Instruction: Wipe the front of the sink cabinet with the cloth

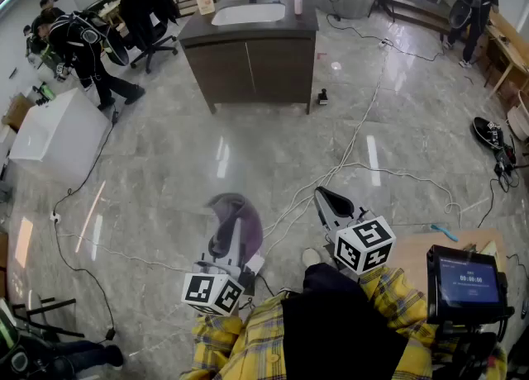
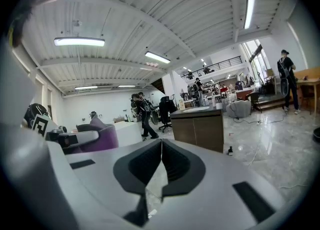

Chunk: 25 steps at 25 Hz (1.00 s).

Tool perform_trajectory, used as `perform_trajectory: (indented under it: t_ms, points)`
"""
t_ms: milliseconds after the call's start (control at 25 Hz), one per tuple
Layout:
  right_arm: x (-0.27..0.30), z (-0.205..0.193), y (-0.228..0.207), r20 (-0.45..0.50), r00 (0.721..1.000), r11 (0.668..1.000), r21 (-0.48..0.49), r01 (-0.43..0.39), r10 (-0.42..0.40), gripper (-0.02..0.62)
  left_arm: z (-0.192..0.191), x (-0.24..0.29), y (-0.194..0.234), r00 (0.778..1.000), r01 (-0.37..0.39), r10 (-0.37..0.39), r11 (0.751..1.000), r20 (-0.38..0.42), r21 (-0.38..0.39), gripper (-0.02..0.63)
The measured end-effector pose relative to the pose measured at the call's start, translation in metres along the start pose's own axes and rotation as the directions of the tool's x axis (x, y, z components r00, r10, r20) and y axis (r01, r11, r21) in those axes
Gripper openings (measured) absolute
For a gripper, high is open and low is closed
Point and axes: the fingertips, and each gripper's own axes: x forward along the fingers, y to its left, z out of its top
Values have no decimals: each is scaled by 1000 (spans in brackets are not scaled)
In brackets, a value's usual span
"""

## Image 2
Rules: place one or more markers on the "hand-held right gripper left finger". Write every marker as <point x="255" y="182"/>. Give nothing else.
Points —
<point x="100" y="169"/>

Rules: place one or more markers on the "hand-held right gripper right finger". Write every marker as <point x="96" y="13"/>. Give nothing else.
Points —
<point x="220" y="174"/>

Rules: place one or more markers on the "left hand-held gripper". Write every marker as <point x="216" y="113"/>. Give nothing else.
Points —
<point x="43" y="126"/>

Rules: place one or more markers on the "purple grey cloth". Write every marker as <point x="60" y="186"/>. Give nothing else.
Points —
<point x="107" y="136"/>

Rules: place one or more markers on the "dark wooden vanity cabinet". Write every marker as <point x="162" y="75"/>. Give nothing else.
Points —
<point x="197" y="114"/>

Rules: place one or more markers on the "small black doorstop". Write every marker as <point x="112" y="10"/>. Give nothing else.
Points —
<point x="230" y="151"/>

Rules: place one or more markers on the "long ceiling light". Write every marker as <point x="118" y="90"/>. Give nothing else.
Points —
<point x="157" y="57"/>
<point x="80" y="42"/>
<point x="249" y="11"/>
<point x="86" y="87"/>
<point x="126" y="86"/>

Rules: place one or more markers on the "grey beanbag sofa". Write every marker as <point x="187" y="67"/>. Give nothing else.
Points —
<point x="240" y="109"/>

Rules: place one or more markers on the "white sink basin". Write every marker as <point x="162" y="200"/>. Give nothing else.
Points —
<point x="196" y="109"/>

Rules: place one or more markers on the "dark chair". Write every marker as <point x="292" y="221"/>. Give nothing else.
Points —
<point x="253" y="97"/>

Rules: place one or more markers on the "black office chair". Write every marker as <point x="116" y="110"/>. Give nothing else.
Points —
<point x="166" y="109"/>

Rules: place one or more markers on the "black round basin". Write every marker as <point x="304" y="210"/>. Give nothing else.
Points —
<point x="317" y="135"/>

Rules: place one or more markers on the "black balcony railing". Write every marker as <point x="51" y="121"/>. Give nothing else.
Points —
<point x="220" y="65"/>

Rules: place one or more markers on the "wooden table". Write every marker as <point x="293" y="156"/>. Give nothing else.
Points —
<point x="310" y="81"/>

